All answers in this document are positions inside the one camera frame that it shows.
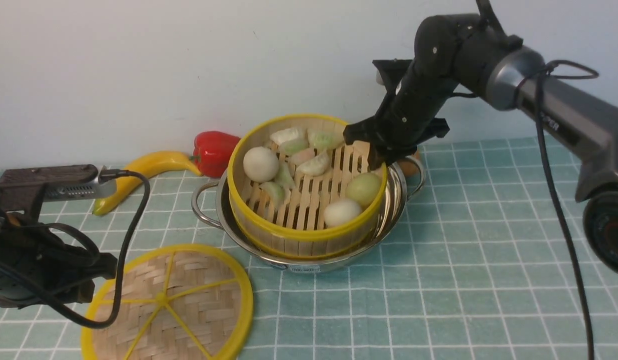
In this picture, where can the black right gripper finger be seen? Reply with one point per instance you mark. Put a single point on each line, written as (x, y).
(377, 158)

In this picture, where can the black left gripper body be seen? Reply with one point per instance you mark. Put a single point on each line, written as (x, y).
(57, 258)

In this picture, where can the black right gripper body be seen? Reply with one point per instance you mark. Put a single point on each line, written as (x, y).
(404, 115)

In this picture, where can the yellow bamboo steamer basket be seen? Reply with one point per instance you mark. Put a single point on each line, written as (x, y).
(296, 229)

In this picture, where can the yellow woven steamer lid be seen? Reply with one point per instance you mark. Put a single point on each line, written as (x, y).
(190, 301)

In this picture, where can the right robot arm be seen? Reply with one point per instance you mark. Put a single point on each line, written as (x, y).
(473, 50)

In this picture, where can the stainless steel pot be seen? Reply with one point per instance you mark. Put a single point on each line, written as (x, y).
(396, 199)

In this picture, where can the green round bun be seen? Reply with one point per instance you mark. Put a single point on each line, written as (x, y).
(364, 188)

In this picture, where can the brown bread roll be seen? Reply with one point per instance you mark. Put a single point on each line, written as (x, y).
(409, 169)

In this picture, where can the green white dumpling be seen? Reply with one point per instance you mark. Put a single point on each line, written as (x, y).
(323, 140)

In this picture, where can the yellowish dumpling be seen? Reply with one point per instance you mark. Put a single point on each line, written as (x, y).
(315, 166)

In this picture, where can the white round bun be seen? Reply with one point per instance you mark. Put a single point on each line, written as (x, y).
(260, 164)
(341, 212)

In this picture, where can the pink white dumpling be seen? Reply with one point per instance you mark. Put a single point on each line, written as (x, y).
(302, 156)

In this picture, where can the light green dumpling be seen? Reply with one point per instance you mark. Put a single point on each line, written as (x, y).
(293, 146)

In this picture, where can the pale green dumpling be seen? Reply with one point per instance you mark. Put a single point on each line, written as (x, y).
(289, 134)

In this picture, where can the small green dumpling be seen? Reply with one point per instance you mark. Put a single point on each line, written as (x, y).
(280, 186)

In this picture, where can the green checkered tablecloth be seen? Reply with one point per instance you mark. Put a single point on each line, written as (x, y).
(476, 268)

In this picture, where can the red bell pepper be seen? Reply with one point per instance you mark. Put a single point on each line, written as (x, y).
(212, 152)

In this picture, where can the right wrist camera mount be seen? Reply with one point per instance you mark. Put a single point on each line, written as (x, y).
(390, 72)

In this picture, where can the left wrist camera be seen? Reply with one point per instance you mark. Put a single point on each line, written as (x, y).
(28, 188)

